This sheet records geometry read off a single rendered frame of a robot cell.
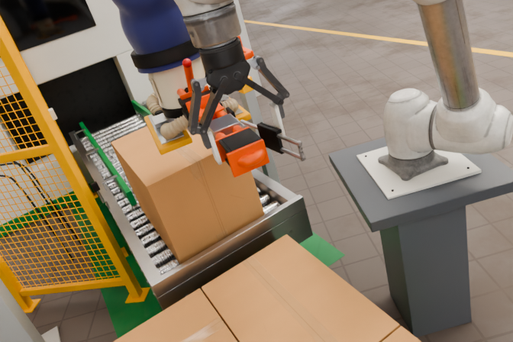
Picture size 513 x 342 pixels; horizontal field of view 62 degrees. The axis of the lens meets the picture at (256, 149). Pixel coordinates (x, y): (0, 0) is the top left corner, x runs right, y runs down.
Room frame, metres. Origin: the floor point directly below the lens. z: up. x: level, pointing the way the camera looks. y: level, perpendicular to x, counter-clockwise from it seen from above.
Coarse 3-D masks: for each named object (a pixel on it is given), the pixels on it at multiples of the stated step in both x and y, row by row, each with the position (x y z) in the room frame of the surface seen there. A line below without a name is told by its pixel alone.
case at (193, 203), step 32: (128, 160) 1.62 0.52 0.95; (160, 160) 1.53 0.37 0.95; (192, 160) 1.45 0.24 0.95; (160, 192) 1.36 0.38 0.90; (192, 192) 1.41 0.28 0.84; (224, 192) 1.45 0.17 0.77; (256, 192) 1.50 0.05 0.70; (160, 224) 1.43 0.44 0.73; (192, 224) 1.39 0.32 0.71; (224, 224) 1.44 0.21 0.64; (192, 256) 1.37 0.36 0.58
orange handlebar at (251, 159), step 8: (248, 56) 1.42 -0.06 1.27; (200, 112) 0.98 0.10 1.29; (216, 112) 0.95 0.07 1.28; (224, 112) 0.94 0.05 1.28; (240, 128) 0.82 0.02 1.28; (216, 136) 0.83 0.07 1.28; (256, 152) 0.70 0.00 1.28; (264, 152) 0.70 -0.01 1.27; (240, 160) 0.69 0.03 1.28; (248, 160) 0.69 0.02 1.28; (256, 160) 0.69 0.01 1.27
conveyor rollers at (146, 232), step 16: (112, 128) 3.31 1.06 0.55; (128, 128) 3.19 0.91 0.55; (96, 160) 2.79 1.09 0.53; (112, 160) 2.66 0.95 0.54; (112, 192) 2.21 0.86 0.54; (128, 208) 1.97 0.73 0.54; (272, 208) 1.59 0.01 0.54; (144, 224) 1.81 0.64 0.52; (144, 240) 1.63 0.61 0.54; (160, 240) 1.59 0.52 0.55; (160, 256) 1.48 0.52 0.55; (160, 272) 1.38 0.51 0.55
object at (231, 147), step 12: (240, 132) 0.77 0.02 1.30; (252, 132) 0.76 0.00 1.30; (216, 144) 0.77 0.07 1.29; (228, 144) 0.73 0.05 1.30; (240, 144) 0.72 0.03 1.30; (252, 144) 0.70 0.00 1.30; (264, 144) 0.71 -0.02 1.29; (228, 156) 0.69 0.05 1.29; (240, 156) 0.70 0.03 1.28; (240, 168) 0.70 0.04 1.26; (252, 168) 0.70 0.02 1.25
